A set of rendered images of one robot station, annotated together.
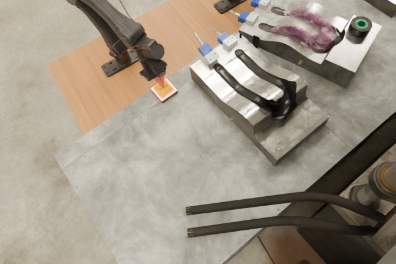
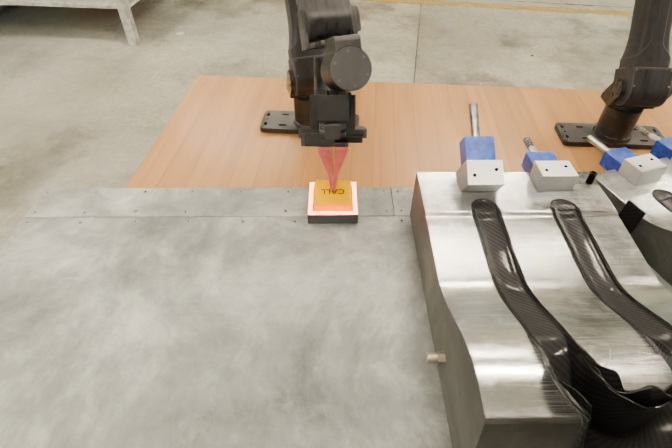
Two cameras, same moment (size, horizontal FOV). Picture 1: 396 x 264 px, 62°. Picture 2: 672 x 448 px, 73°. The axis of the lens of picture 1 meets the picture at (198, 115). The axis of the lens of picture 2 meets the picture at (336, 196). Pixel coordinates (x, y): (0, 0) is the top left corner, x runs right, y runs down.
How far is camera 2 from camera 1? 0.73 m
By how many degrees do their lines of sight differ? 26
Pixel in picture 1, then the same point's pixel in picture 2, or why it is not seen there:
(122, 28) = not seen: outside the picture
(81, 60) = (249, 92)
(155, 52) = (343, 64)
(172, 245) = not seen: outside the picture
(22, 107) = not seen: hidden behind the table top
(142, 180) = (103, 350)
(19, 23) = not seen: hidden behind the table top
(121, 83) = (270, 151)
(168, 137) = (252, 296)
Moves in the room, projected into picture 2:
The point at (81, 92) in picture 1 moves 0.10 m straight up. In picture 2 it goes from (199, 128) to (188, 84)
